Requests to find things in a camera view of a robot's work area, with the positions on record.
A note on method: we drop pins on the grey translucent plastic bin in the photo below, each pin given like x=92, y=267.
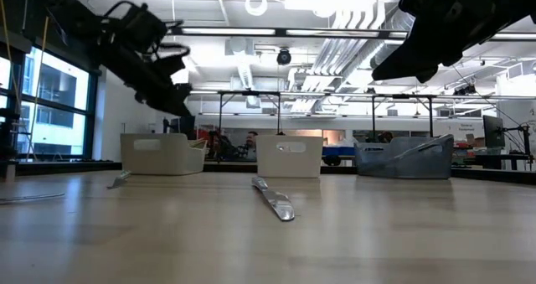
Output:
x=402, y=168

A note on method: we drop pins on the dark background desk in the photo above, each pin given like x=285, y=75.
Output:
x=494, y=158

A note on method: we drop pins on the black aluminium table frame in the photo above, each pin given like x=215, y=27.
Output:
x=63, y=166

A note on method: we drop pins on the person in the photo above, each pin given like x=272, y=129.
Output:
x=384, y=137
x=251, y=143

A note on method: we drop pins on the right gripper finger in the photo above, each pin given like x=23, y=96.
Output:
x=414, y=76
x=412, y=62

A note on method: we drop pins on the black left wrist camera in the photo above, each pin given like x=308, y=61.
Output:
x=138, y=28

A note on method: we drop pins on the small silver metal piece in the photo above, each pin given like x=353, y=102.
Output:
x=121, y=181

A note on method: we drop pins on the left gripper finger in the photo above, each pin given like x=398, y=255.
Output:
x=182, y=113
x=171, y=99

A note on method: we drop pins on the large glass window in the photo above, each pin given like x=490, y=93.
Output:
x=54, y=83

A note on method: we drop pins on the black computer monitor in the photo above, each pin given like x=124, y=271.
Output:
x=493, y=131

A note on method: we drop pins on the long ceiling light bar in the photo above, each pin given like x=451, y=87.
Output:
x=230, y=31

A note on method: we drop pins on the black background station frame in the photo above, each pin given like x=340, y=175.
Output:
x=430, y=120
x=220, y=125

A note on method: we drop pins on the white plastic bin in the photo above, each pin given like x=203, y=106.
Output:
x=163, y=160
x=289, y=164

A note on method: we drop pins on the cardboard box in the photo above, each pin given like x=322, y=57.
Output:
x=477, y=141

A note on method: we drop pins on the wooden chopstick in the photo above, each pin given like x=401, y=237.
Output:
x=29, y=197

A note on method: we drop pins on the wooden stick utensil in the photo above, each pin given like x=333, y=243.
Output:
x=199, y=143

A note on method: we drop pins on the blue crate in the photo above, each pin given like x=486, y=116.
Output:
x=339, y=151

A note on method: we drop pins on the dark equipment rack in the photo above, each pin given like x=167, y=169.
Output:
x=8, y=152

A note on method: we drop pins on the black ceiling track spotlight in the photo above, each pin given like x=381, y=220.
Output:
x=465, y=90

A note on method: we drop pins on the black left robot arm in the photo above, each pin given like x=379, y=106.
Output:
x=63, y=7

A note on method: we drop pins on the dark background monitor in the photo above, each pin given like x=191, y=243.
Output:
x=186, y=129

